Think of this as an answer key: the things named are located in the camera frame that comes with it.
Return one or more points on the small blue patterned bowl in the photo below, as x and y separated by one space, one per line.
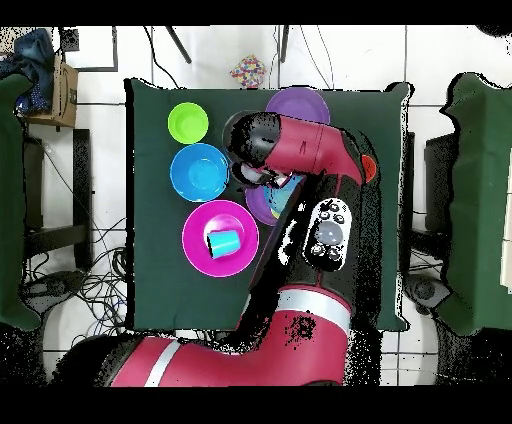
282 198

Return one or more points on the blue cup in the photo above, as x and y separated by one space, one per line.
224 243

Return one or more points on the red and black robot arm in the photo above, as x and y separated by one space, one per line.
312 148

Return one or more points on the purple bowl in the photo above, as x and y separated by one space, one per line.
256 204
298 104

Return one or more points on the large blue bowl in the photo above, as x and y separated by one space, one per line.
200 172

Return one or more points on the orange cup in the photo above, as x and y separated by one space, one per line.
368 168

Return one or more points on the pink bowl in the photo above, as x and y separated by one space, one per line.
196 240

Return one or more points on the green bowl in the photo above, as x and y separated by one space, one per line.
188 123

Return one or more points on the colourful patterned box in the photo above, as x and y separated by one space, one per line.
248 72

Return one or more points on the black tripod leg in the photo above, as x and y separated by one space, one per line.
284 44
178 44

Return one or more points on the dark green table cloth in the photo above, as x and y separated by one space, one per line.
160 280

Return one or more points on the green cloth side table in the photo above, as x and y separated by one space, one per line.
480 200
12 200

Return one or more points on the cardboard box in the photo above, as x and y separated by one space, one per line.
66 96

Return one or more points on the blue cloth bundle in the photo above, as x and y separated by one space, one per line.
32 52

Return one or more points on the black pedestal leg with caster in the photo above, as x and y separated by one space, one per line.
426 290
56 284

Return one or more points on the black stool frame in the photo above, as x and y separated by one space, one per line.
82 180

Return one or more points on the black floor frame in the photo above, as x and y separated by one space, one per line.
114 48

